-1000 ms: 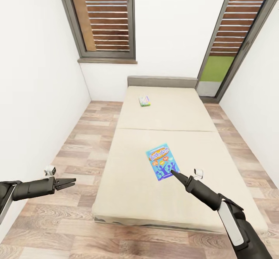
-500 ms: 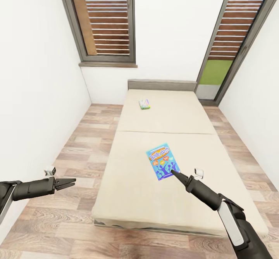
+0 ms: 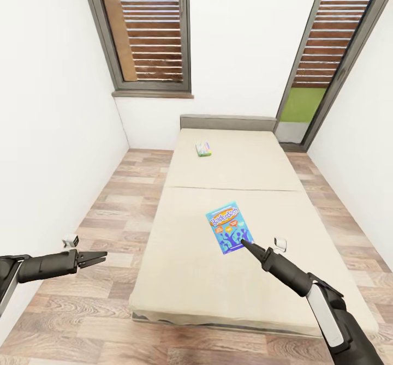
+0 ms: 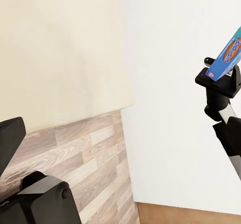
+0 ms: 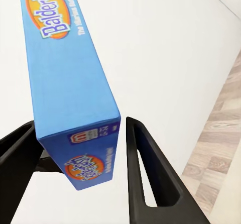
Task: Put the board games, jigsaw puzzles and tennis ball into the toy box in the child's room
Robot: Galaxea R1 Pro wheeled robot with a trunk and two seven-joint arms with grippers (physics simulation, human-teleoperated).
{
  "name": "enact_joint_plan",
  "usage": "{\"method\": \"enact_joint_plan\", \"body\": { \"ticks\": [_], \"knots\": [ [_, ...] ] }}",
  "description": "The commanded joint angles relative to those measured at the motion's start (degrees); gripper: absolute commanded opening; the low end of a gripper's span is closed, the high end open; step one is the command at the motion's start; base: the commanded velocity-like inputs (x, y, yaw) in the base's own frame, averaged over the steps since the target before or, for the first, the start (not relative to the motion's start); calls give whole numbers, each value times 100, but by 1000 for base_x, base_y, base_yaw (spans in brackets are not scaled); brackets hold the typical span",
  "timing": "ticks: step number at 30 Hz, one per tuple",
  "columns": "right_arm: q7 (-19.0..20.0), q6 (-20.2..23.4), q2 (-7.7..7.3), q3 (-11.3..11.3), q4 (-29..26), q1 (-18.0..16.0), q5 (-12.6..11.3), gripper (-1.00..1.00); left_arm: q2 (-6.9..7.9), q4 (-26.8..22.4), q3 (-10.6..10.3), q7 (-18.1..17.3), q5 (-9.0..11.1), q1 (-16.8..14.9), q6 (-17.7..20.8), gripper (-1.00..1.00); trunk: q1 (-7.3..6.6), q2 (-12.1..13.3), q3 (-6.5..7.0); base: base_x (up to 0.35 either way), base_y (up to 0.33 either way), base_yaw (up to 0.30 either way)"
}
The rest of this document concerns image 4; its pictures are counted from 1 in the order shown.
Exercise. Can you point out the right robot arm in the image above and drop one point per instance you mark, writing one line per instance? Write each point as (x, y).
(218, 107)

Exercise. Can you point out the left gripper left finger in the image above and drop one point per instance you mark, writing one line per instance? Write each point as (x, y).
(12, 133)

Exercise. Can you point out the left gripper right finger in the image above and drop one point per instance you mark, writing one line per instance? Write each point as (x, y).
(233, 132)

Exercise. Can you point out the bed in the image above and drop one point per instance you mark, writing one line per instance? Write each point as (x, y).
(61, 61)

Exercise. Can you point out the board game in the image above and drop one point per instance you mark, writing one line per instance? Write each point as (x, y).
(227, 59)

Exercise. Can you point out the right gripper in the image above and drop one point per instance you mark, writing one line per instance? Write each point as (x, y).
(221, 90)

